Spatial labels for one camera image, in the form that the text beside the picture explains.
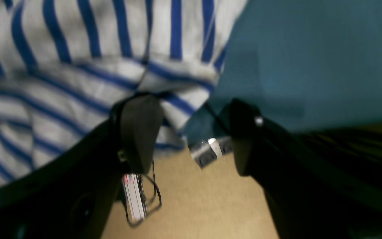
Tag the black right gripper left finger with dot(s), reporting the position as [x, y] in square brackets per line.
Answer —
[134, 125]

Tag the teal table cloth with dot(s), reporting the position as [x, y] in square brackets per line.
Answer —
[307, 64]

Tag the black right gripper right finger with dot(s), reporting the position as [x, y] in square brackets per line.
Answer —
[245, 122]

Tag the blue white striped T-shirt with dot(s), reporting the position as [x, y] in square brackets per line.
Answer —
[65, 63]

